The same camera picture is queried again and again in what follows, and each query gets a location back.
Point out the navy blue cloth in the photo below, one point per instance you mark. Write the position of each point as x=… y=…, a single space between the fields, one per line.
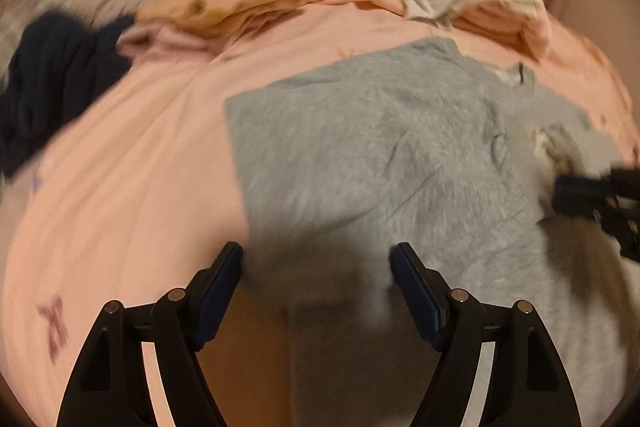
x=55 y=77

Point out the peach folded clothes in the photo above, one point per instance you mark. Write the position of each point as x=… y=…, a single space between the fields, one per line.
x=505 y=29

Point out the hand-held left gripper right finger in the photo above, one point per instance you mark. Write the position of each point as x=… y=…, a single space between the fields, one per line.
x=412 y=294

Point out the grey fleece garment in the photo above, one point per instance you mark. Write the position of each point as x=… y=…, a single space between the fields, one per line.
x=380 y=147

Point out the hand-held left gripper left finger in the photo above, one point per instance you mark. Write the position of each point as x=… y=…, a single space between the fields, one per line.
x=220 y=294

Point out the light pink cloth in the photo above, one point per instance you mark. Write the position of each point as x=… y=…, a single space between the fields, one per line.
x=160 y=41

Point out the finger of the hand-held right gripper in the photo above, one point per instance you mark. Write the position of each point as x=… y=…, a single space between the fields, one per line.
x=580 y=194
x=625 y=232

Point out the pink printed bed sheet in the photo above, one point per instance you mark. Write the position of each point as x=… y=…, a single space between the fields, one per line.
x=150 y=157

